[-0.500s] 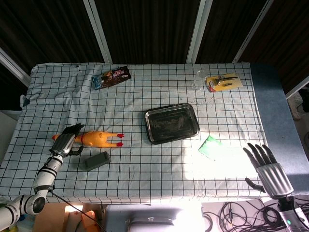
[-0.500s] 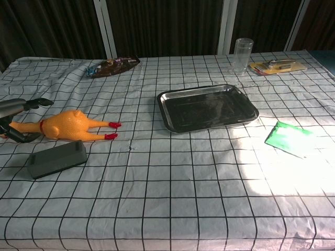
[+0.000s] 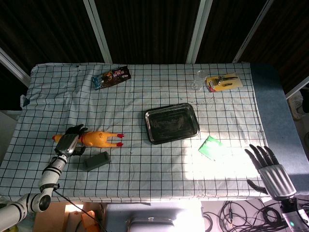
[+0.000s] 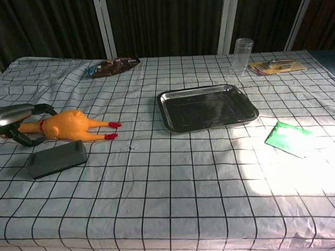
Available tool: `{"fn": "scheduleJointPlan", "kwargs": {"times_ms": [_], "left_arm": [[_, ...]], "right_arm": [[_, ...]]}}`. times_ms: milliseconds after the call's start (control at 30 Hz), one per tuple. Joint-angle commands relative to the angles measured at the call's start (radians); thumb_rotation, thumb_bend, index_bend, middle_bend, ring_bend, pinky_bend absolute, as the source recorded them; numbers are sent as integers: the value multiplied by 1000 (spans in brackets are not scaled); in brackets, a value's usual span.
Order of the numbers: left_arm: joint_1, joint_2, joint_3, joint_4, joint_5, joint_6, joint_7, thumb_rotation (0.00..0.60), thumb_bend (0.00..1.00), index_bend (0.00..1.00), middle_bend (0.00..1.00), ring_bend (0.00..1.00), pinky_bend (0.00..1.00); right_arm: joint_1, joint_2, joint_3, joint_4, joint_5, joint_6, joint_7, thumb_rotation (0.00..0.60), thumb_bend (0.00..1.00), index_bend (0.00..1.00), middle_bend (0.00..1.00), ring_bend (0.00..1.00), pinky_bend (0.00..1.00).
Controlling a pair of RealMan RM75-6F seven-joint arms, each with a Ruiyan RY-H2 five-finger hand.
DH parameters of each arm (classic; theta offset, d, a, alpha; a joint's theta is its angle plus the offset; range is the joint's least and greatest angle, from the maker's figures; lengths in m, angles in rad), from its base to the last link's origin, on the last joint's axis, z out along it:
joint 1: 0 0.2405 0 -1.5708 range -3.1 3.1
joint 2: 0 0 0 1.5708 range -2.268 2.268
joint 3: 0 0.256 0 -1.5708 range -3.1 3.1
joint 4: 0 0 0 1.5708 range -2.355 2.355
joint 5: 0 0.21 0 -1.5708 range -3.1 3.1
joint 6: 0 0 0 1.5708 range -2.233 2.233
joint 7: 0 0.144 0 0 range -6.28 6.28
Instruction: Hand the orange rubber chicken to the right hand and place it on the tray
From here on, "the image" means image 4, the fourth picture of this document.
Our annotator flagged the black metal tray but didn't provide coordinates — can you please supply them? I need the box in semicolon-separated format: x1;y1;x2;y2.
157;84;260;134

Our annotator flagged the dark curtain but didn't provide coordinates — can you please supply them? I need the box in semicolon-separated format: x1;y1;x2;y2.
0;0;335;73

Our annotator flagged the green packet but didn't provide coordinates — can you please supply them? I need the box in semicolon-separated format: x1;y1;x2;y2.
264;120;315;159

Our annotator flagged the brown snack bag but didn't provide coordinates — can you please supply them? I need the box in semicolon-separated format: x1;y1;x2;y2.
85;55;141;79

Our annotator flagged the dark grey rectangular box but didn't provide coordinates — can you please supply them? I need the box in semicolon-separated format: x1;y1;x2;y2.
27;140;88;180

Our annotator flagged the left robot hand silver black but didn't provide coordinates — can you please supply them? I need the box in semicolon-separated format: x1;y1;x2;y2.
0;102;58;147

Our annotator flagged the blue table surface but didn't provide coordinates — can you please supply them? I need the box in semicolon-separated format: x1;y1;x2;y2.
310;49;335;79

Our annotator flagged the clear plastic cup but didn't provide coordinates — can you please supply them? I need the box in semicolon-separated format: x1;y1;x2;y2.
231;37;254;76

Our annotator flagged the yellow blister card with tool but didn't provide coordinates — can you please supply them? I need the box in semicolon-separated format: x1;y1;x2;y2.
248;58;308;76

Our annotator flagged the white frame post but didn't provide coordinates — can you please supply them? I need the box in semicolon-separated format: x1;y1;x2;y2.
93;0;117;60
284;0;311;52
217;0;239;55

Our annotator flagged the yellow rubber chicken toy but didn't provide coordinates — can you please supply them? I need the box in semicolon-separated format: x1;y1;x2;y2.
18;109;122;142

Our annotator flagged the white black checkered tablecloth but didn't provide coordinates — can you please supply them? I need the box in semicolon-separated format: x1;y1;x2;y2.
0;50;335;251

